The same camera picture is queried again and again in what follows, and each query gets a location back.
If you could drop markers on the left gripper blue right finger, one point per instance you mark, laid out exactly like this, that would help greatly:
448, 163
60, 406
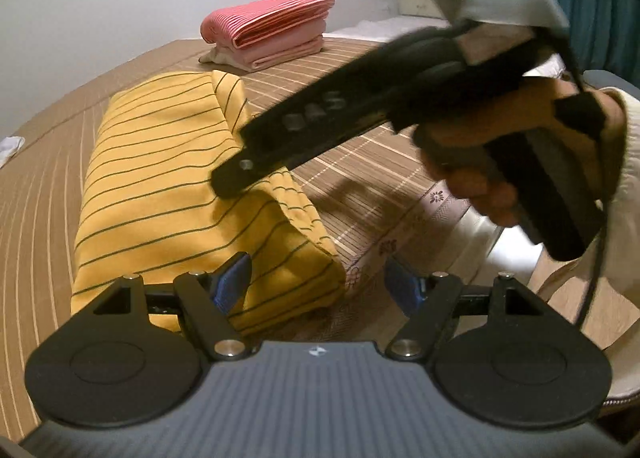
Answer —
404, 285

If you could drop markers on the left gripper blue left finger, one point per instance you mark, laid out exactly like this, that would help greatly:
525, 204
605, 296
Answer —
228, 284

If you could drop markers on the yellow striped shirt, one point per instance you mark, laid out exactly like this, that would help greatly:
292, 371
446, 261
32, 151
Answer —
148, 208

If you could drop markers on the cream sleeved right forearm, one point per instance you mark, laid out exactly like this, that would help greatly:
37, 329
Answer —
620, 273

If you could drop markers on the person's right hand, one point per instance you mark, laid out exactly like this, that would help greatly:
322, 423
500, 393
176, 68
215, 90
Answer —
529, 107

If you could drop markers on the bamboo bed mat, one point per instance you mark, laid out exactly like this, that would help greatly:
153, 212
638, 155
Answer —
360, 189

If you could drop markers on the white pillow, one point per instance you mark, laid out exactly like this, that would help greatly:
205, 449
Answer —
387, 29

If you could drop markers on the pink folded garment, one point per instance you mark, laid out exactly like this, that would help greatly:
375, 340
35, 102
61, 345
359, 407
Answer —
299, 41

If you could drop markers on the white grey navy garment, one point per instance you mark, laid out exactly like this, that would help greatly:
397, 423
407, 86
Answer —
9, 147

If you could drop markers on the red striped folded garment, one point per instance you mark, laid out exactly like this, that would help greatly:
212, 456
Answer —
244, 25

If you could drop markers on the white bed frame edge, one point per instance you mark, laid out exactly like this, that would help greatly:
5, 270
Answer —
439, 232

